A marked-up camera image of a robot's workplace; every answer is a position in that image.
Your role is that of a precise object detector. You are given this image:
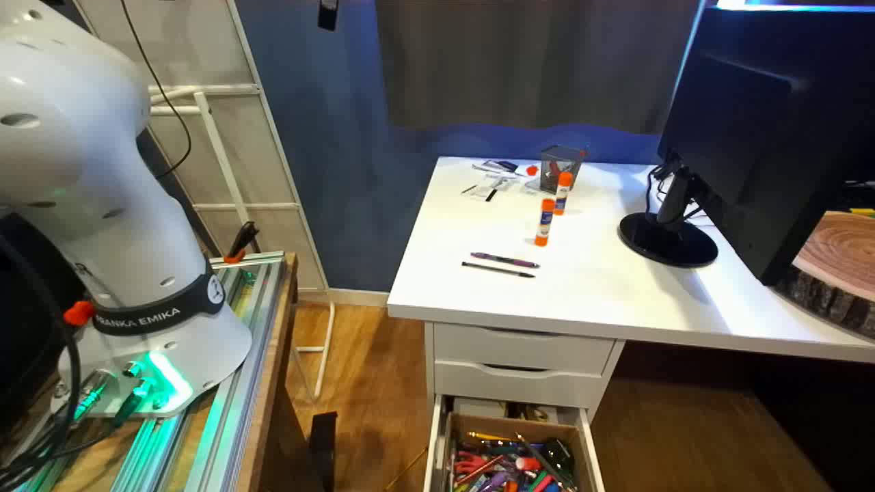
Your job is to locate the white metal rack frame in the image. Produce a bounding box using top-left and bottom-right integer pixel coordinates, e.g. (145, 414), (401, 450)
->
(71, 0), (335, 405)

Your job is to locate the wood slice slab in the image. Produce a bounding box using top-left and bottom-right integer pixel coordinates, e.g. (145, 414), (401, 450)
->
(785, 208), (875, 339)

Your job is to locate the thin black cable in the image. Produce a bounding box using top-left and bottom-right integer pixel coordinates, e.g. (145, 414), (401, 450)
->
(118, 0), (196, 178)

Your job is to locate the black floor stand piece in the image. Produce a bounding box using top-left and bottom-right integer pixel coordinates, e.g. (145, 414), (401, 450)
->
(309, 410), (339, 492)

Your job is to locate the black orange clamp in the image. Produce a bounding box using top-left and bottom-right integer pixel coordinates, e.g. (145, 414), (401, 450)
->
(222, 218), (261, 268)

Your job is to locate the gray curtain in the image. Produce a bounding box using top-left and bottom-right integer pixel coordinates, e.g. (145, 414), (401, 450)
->
(375, 0), (704, 140)

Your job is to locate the black computer monitor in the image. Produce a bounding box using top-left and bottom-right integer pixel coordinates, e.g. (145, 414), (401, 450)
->
(655, 0), (875, 289)

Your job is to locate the dark pen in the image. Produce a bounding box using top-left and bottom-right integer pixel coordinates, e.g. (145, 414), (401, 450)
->
(459, 260), (537, 282)
(466, 249), (543, 269)

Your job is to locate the black monitor cable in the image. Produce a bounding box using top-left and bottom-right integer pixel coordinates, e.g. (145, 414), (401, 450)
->
(641, 161), (666, 218)

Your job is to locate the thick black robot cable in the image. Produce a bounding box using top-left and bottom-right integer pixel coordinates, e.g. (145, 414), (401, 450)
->
(0, 230), (90, 492)

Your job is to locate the white desk with drawers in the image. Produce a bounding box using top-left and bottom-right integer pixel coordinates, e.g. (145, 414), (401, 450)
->
(384, 153), (875, 492)

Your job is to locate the aluminium rail robot bench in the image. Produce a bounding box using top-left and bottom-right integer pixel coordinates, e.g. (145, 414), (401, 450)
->
(0, 249), (301, 492)

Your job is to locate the black round monitor stand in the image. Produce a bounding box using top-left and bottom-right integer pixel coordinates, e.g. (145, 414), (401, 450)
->
(614, 161), (721, 269)

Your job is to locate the blue partition panel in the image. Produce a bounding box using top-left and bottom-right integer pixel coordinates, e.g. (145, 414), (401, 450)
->
(232, 0), (665, 295)

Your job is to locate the white open drawer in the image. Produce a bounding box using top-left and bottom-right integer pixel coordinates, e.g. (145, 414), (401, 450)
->
(420, 392), (608, 492)

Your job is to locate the glue stick with orange cap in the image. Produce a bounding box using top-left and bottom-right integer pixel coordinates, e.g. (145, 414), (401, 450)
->
(532, 193), (558, 249)
(552, 170), (574, 218)

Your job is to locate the small black hanging object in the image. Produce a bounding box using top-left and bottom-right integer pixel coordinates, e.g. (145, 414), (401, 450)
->
(315, 0), (342, 33)

